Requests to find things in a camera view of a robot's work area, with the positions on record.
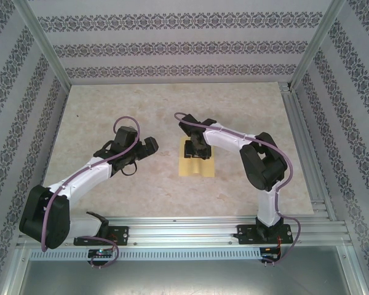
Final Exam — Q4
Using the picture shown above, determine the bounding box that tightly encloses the yellow paper sheet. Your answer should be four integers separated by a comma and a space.
177, 137, 216, 178

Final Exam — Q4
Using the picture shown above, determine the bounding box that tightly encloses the grey sheet metal panel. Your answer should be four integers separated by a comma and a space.
18, 259, 362, 295

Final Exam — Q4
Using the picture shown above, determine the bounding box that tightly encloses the small controller circuit board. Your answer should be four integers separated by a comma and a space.
260, 247, 282, 259
88, 248, 114, 259

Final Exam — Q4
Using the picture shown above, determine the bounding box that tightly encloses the long aluminium mounting rail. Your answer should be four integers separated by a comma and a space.
17, 216, 353, 248

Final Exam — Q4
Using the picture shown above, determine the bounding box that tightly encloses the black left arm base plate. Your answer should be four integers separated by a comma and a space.
74, 226, 130, 246

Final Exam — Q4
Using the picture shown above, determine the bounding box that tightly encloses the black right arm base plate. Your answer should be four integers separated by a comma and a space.
237, 224, 293, 246

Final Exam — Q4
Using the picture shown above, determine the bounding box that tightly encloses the aluminium side frame rail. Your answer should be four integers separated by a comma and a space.
278, 81, 338, 222

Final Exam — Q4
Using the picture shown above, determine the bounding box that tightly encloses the white slotted cable duct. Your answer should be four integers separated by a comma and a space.
29, 248, 263, 261

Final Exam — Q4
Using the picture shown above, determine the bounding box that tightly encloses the aluminium frame post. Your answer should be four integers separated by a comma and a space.
288, 0, 348, 92
0, 244, 29, 295
340, 245, 369, 295
10, 0, 73, 89

